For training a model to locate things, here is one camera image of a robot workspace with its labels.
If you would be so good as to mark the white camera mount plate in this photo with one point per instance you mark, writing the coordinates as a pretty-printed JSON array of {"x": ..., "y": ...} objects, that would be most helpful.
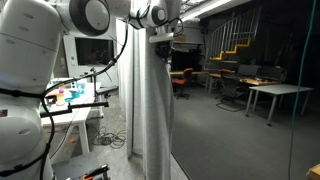
[{"x": 161, "y": 37}]

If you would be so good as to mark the grey woven curtain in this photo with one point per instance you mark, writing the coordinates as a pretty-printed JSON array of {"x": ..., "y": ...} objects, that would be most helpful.
[{"x": 145, "y": 89}]

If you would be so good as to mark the staircase with yellow edge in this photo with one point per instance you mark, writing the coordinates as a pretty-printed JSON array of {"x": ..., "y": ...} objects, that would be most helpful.
[{"x": 239, "y": 32}]

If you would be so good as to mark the white workbench table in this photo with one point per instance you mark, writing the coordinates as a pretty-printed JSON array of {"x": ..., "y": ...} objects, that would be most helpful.
[{"x": 75, "y": 113}]

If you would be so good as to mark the dark mesh office chair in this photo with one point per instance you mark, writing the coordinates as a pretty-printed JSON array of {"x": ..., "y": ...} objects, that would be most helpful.
[{"x": 231, "y": 88}]

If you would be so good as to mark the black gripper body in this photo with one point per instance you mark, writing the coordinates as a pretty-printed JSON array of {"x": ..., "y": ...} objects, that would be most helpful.
[{"x": 164, "y": 50}]

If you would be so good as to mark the black bar clamp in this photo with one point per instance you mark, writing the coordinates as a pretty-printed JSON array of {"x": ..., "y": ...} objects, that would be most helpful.
[{"x": 79, "y": 103}]

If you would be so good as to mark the grey folding table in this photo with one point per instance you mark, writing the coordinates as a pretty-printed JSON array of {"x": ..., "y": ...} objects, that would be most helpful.
[{"x": 277, "y": 91}]

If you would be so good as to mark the wooden desk with monitors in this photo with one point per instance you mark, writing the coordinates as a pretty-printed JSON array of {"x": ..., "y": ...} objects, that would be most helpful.
[{"x": 250, "y": 74}]

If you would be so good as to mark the orange office chair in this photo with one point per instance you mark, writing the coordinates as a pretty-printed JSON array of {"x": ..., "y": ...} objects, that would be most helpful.
[{"x": 180, "y": 84}]

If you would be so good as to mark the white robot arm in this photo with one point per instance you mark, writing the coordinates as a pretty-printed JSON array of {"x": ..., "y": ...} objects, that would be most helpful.
[{"x": 30, "y": 33}]

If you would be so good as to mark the teal container on table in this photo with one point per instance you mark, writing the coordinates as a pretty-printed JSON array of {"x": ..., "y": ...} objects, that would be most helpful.
[{"x": 71, "y": 94}]

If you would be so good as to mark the wall-mounted dark monitor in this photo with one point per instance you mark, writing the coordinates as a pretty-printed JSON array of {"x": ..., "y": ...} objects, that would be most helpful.
[{"x": 94, "y": 51}]

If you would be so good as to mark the orange cup on table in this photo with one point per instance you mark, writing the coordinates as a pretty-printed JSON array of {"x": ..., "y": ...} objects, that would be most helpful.
[{"x": 60, "y": 98}]

